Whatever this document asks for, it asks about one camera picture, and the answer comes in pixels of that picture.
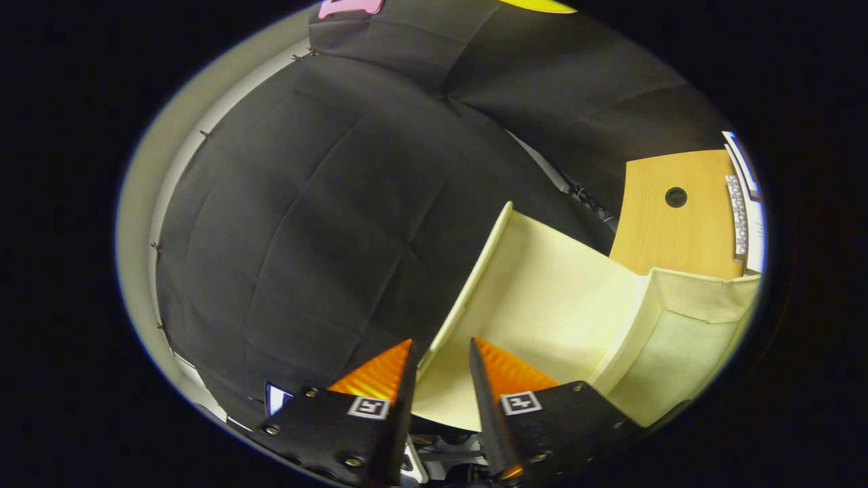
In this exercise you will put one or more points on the white book with text cover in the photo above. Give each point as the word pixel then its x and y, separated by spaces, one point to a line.
pixel 738 217

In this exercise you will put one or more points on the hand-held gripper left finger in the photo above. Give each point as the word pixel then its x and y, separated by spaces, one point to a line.
pixel 400 420

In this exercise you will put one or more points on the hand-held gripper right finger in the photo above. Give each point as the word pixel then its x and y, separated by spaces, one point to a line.
pixel 488 420

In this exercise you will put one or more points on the cream fabric storage box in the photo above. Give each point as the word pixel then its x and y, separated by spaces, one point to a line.
pixel 556 298

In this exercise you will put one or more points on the white book with night photo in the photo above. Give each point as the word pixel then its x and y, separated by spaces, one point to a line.
pixel 742 163

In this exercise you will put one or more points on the black backdrop cloth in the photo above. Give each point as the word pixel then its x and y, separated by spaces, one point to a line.
pixel 305 237

